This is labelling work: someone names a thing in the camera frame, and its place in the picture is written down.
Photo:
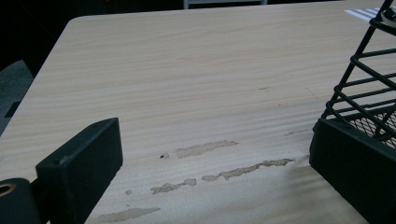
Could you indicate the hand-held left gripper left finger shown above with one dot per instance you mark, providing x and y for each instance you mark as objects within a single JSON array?
[{"x": 79, "y": 168}]

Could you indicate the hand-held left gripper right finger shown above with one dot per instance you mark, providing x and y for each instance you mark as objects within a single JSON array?
[{"x": 355, "y": 168}]

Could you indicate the grey striped placemat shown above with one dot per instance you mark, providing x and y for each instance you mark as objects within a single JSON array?
[{"x": 362, "y": 13}]

